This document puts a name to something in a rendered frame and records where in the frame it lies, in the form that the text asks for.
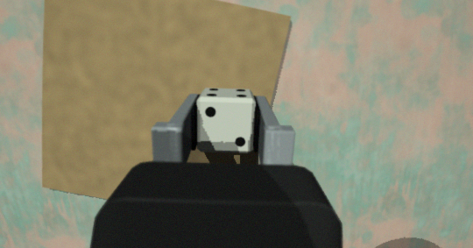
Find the tan square mat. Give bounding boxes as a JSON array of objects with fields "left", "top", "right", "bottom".
[{"left": 42, "top": 0, "right": 291, "bottom": 199}]

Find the grey die with black pips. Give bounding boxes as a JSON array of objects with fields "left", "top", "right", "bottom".
[{"left": 197, "top": 88, "right": 256, "bottom": 153}]

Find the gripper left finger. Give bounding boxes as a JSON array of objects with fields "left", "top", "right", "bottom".
[{"left": 152, "top": 94, "right": 200, "bottom": 162}]

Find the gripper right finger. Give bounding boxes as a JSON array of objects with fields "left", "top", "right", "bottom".
[{"left": 253, "top": 96, "right": 295, "bottom": 165}]

